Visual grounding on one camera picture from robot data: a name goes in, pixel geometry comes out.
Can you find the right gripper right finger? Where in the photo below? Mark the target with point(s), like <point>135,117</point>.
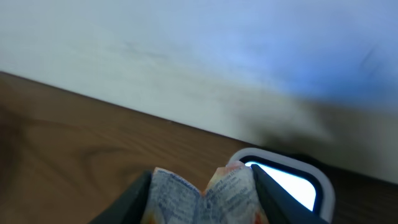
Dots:
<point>280,207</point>

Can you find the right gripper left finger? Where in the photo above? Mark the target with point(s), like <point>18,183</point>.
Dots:
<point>129,207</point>

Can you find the orange snack packet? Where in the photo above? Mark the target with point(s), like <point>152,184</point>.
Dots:
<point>230,197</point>

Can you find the white barcode scanner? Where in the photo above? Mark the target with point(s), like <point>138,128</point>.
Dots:
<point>304,182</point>

